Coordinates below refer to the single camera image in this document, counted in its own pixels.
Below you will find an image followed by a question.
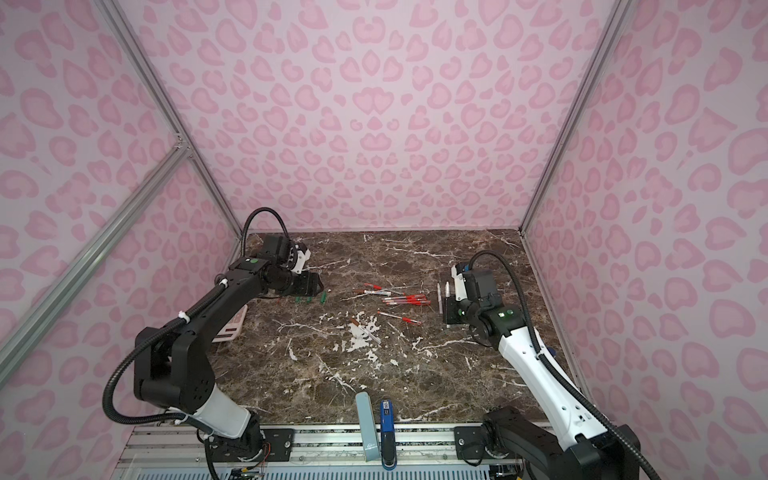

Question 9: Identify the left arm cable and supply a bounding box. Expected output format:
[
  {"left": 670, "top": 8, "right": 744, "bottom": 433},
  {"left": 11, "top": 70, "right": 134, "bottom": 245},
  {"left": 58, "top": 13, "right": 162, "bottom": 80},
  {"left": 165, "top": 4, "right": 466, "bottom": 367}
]
[{"left": 101, "top": 206, "right": 290, "bottom": 480}]

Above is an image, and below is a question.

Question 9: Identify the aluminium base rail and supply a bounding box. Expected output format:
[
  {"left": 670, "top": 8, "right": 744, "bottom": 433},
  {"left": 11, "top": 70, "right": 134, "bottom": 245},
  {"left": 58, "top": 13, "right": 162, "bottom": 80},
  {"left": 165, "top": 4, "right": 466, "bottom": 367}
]
[{"left": 112, "top": 423, "right": 538, "bottom": 479}]

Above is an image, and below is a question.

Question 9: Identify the brown cap marker lower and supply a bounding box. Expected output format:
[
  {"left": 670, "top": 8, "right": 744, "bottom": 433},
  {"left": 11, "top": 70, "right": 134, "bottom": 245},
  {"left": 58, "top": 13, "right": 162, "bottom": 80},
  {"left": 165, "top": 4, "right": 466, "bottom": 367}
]
[{"left": 350, "top": 319, "right": 381, "bottom": 345}]

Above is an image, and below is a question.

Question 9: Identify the pink calculator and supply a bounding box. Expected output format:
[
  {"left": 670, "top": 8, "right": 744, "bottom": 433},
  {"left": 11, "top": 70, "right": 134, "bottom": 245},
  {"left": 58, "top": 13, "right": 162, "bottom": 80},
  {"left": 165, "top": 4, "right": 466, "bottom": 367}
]
[{"left": 213, "top": 305, "right": 248, "bottom": 343}]

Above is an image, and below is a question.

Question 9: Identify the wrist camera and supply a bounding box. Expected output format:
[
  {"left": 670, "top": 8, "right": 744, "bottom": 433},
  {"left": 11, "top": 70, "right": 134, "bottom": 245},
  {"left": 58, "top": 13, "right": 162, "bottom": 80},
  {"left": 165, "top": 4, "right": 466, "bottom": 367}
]
[
  {"left": 287, "top": 242, "right": 311, "bottom": 274},
  {"left": 451, "top": 262, "right": 468, "bottom": 302}
]

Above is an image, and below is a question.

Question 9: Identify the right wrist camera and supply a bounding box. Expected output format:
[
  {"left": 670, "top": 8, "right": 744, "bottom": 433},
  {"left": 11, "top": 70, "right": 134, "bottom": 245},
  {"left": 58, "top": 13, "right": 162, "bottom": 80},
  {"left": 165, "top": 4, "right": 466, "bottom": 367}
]
[{"left": 451, "top": 262, "right": 468, "bottom": 302}]

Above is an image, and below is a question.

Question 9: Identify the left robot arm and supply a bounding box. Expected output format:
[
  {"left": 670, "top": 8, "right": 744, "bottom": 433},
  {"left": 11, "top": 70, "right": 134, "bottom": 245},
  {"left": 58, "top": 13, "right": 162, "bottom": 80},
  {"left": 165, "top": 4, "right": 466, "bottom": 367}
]
[{"left": 133, "top": 235, "right": 324, "bottom": 460}]

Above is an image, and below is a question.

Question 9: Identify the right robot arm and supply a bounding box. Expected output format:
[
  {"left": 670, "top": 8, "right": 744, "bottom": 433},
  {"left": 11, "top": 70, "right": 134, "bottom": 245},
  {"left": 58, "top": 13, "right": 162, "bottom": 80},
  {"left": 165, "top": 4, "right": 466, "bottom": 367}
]
[{"left": 444, "top": 263, "right": 640, "bottom": 479}]

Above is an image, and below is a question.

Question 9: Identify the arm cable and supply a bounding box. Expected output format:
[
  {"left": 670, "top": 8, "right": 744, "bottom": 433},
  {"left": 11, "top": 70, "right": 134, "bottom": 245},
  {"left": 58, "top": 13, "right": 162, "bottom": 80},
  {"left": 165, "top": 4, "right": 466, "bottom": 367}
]
[
  {"left": 467, "top": 250, "right": 661, "bottom": 480},
  {"left": 101, "top": 206, "right": 290, "bottom": 480}
]

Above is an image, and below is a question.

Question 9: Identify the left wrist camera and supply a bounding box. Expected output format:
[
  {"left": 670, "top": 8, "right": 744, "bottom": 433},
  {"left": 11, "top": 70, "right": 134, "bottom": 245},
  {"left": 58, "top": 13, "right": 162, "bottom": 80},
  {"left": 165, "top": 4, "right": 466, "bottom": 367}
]
[{"left": 287, "top": 242, "right": 311, "bottom": 274}]

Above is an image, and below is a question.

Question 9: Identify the light blue box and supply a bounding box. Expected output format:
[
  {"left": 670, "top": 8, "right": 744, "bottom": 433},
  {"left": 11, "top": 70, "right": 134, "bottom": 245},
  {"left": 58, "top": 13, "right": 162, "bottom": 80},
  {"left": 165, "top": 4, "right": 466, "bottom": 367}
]
[{"left": 355, "top": 392, "right": 381, "bottom": 462}]

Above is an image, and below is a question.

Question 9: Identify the blue black tool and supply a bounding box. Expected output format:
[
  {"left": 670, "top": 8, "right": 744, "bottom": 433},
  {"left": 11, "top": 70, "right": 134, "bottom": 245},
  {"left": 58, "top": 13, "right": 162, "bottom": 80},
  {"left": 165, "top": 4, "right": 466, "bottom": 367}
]
[{"left": 380, "top": 399, "right": 397, "bottom": 471}]

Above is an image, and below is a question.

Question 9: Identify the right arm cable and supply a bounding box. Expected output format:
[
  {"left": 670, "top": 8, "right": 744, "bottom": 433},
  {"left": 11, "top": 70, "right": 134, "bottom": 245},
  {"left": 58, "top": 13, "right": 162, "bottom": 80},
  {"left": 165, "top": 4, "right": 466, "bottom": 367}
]
[{"left": 467, "top": 250, "right": 661, "bottom": 480}]

